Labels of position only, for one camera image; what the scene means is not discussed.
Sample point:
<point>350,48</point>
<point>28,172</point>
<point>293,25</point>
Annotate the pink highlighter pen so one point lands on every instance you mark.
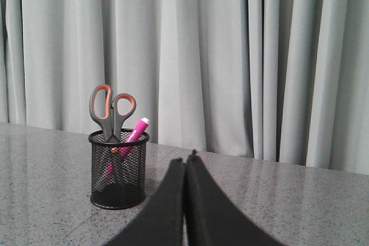
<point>135,133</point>

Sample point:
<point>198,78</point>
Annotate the grey curtain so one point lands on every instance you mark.
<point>278,80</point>

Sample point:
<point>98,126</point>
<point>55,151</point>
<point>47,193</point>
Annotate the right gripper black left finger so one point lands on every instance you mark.
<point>160,222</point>

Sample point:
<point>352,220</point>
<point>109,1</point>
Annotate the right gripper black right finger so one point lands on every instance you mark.
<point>211,218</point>

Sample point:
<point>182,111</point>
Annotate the grey orange scissors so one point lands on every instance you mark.
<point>111,123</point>

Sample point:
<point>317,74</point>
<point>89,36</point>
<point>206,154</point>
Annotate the black mesh pen cup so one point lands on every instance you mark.
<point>126,188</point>

